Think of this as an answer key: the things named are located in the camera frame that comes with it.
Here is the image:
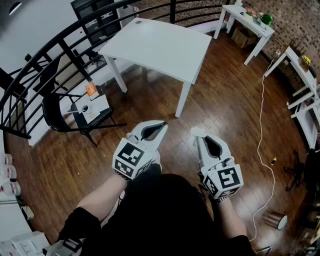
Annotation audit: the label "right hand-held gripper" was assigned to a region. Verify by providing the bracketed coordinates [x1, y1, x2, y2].
[194, 135, 245, 200]

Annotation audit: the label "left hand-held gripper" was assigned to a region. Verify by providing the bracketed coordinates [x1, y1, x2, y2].
[112, 120, 169, 181]

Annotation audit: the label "small white cloth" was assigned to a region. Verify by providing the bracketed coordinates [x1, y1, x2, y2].
[190, 126, 207, 139]

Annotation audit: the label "person's right forearm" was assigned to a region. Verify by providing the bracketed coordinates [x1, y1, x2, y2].
[213, 197, 248, 238]

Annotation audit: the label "person's left forearm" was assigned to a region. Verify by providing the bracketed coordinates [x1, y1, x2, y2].
[76, 174, 131, 223]

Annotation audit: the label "white square table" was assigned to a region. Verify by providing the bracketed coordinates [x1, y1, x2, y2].
[98, 17, 213, 118]

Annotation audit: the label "person's white left shoe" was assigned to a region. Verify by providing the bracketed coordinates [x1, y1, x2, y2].
[154, 150, 162, 172]

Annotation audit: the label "white paper stack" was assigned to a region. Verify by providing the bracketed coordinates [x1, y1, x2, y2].
[71, 93, 111, 125]

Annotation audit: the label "orange box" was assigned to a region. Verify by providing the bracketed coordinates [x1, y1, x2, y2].
[84, 81, 98, 97]

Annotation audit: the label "person's black clothing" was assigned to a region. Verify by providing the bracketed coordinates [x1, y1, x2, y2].
[57, 163, 256, 256]

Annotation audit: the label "black tripod stand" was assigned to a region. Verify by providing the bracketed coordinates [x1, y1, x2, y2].
[283, 149, 308, 192]

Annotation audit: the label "copper bin with white lid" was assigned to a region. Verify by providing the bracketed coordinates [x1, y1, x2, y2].
[263, 211, 289, 231]

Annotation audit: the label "black folding chair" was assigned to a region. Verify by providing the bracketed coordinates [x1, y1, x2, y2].
[41, 84, 127, 147]

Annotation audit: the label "black office chair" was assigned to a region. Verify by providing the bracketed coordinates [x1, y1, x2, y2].
[303, 148, 320, 198]

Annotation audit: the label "white shelf rack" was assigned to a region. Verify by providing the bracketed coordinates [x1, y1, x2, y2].
[264, 46, 320, 151]

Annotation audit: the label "brown cardboard box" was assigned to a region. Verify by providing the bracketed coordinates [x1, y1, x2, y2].
[231, 26, 258, 49]

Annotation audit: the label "black metal railing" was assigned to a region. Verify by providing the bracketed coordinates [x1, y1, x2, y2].
[0, 0, 231, 141]

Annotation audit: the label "black shelf unit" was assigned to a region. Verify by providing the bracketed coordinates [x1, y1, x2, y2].
[70, 0, 121, 46]

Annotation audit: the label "yellow flower pot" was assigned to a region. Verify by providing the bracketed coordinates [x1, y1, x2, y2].
[298, 55, 312, 72]

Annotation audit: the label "white console table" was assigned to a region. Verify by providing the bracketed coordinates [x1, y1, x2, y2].
[213, 4, 275, 66]

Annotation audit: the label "green plant pot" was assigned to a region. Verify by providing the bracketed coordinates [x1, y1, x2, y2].
[257, 12, 274, 30]

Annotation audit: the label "pink flower pot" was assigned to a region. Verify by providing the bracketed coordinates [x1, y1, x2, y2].
[243, 7, 257, 22]

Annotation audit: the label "clear bottle red label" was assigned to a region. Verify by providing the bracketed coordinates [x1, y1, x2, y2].
[0, 181, 22, 196]
[0, 166, 18, 180]
[0, 153, 15, 166]

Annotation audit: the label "white cabinet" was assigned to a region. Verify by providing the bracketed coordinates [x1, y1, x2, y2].
[0, 194, 51, 256]

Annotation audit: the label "white flat boxes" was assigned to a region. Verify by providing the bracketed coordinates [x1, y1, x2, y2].
[0, 231, 51, 256]

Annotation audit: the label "brown bead bracelet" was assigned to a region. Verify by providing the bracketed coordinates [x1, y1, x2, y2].
[115, 171, 133, 181]

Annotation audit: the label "long white cable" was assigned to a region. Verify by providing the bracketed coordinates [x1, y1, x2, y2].
[248, 54, 276, 242]

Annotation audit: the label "grey strap with buckle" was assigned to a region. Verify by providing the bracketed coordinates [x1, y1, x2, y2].
[44, 237, 84, 256]

